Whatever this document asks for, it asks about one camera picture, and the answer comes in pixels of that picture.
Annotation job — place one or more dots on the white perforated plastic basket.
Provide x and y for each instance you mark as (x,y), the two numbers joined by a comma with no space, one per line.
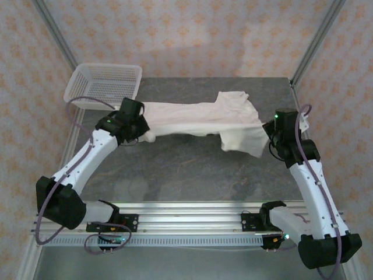
(99,84)

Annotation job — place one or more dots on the white t-shirt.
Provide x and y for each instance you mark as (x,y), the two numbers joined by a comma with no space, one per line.
(204,116)

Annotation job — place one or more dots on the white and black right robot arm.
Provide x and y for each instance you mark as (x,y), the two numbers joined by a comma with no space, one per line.
(309,189)

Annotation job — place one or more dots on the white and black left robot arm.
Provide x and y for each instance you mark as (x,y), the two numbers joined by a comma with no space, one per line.
(84,157)

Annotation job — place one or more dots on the small circuit board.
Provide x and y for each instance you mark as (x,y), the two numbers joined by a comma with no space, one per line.
(115,239)
(287,237)

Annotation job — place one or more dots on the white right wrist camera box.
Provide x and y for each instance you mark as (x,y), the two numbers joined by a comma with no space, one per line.
(304,122)

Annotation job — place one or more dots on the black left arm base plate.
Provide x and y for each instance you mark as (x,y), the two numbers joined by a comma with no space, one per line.
(132,223)

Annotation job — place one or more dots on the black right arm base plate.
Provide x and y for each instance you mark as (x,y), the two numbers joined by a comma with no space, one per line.
(247,223)

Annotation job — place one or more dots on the aluminium frame post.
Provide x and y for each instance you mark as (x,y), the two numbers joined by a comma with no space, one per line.
(55,35)
(317,35)

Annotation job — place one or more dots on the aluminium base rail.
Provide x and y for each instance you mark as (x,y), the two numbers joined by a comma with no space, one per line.
(189,221)

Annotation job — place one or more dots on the black mounting bracket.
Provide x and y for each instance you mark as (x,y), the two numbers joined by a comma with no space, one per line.
(106,250)
(269,246)

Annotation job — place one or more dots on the aluminium frame leg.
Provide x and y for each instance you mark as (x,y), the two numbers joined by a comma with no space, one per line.
(30,259)

